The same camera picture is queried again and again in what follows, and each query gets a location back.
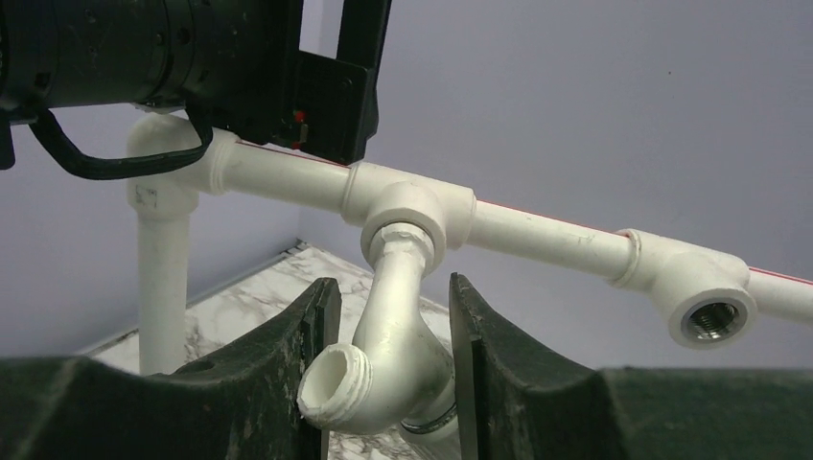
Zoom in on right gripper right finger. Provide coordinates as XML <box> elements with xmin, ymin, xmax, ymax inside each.
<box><xmin>449</xmin><ymin>273</ymin><xmax>812</xmax><ymax>459</ymax></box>

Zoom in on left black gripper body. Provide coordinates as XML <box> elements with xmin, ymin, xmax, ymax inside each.
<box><xmin>190</xmin><ymin>1</ymin><xmax>391</xmax><ymax>165</ymax></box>

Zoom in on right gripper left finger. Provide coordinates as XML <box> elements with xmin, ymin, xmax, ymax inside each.
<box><xmin>1</xmin><ymin>278</ymin><xmax>341</xmax><ymax>459</ymax></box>

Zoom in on white faucet chrome knob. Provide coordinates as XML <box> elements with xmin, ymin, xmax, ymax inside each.
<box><xmin>297</xmin><ymin>222</ymin><xmax>456</xmax><ymax>437</ymax></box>

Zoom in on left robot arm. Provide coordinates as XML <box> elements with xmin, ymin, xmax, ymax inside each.
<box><xmin>1</xmin><ymin>0</ymin><xmax>391</xmax><ymax>180</ymax></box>

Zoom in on white PVC pipe frame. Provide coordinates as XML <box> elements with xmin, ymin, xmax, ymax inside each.
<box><xmin>128</xmin><ymin>130</ymin><xmax>812</xmax><ymax>350</ymax></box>

